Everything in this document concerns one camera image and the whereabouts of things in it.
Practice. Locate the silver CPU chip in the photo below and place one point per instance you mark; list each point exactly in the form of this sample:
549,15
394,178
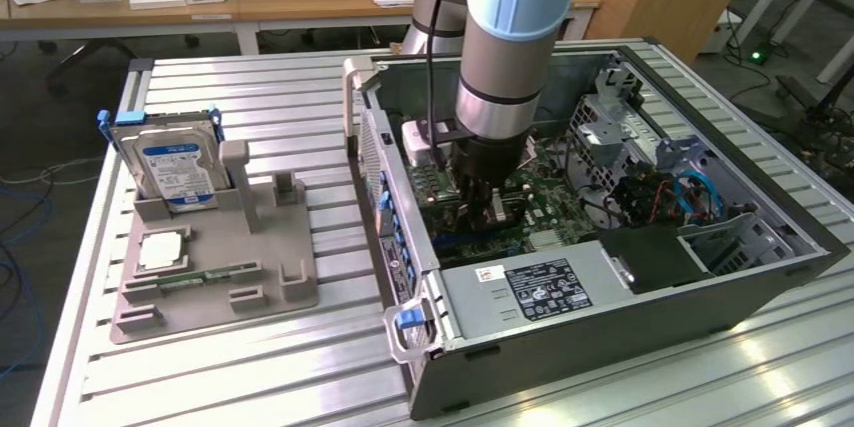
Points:
162,251

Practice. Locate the green RAM stick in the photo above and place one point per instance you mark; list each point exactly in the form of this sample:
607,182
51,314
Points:
194,279

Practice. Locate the hard disk blue carrier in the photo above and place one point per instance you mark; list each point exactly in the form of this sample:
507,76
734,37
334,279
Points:
174,167

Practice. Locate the black intrusion switch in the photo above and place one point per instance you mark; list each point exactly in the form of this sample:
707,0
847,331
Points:
384,138

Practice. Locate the white desk frame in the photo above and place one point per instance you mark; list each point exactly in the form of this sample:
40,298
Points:
761,2

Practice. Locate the black chair base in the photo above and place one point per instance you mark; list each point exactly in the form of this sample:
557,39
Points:
87,59

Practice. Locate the small silver heatsink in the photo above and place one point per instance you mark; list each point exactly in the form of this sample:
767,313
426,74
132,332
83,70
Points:
547,240

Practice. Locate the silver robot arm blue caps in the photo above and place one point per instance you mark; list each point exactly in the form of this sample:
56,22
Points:
507,47

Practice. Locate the black power connector bundle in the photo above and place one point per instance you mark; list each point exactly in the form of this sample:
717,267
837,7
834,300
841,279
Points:
634,199

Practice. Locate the blue slot retention latch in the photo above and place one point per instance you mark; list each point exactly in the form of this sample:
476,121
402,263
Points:
382,192

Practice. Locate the grey plastic parts rack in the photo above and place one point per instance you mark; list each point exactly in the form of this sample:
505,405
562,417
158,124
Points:
267,242

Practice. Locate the black box green light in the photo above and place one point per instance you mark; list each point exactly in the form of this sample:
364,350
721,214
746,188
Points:
757,55

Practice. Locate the grey power supply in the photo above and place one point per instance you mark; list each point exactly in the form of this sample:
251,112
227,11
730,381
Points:
480,307

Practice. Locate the blue slot cover clip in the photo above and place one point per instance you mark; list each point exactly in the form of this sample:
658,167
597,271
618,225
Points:
403,248
395,224
412,274

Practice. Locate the open grey PC case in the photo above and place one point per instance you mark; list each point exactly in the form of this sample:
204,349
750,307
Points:
601,347

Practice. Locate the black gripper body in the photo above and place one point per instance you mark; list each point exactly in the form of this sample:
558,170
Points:
494,159

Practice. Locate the green motherboard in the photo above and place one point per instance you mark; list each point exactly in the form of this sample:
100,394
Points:
561,207

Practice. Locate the small metal disk bay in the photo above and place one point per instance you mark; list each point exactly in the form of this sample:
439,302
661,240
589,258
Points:
734,247

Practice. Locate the metal disk bay cage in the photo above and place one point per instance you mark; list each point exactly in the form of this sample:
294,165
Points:
614,117

